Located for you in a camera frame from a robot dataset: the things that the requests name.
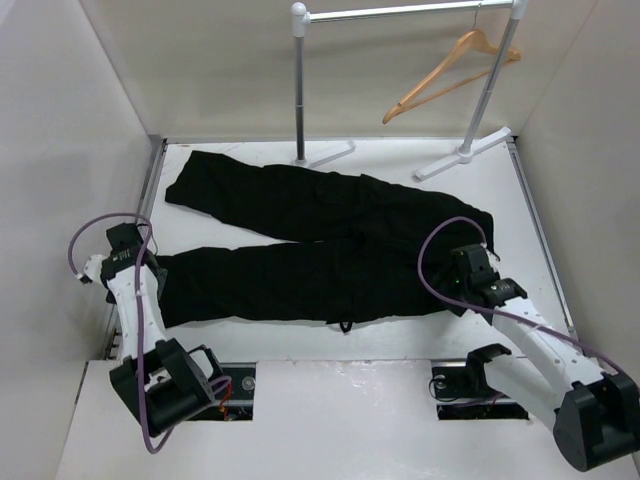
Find black trousers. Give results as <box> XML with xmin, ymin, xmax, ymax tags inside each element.
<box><xmin>158</xmin><ymin>151</ymin><xmax>494</xmax><ymax>327</ymax></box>

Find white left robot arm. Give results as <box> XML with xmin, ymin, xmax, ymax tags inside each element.
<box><xmin>100</xmin><ymin>223</ymin><xmax>230</xmax><ymax>438</ymax></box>

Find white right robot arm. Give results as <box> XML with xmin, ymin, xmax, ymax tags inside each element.
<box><xmin>446</xmin><ymin>245</ymin><xmax>639</xmax><ymax>472</ymax></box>

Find wooden clothes hanger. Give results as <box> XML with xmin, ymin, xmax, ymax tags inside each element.
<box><xmin>381</xmin><ymin>24</ymin><xmax>521</xmax><ymax>125</ymax></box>

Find white clothes rack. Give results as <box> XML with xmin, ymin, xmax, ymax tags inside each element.
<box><xmin>289</xmin><ymin>0</ymin><xmax>530</xmax><ymax>182</ymax></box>

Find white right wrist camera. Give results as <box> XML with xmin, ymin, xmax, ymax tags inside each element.
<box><xmin>484</xmin><ymin>245</ymin><xmax>501</xmax><ymax>263</ymax></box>

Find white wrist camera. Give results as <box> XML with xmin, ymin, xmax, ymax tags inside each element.
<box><xmin>76</xmin><ymin>254</ymin><xmax>106</xmax><ymax>284</ymax></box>
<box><xmin>484</xmin><ymin>245</ymin><xmax>501</xmax><ymax>263</ymax></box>

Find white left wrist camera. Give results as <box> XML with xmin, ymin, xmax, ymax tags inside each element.
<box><xmin>76</xmin><ymin>254</ymin><xmax>106</xmax><ymax>284</ymax></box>

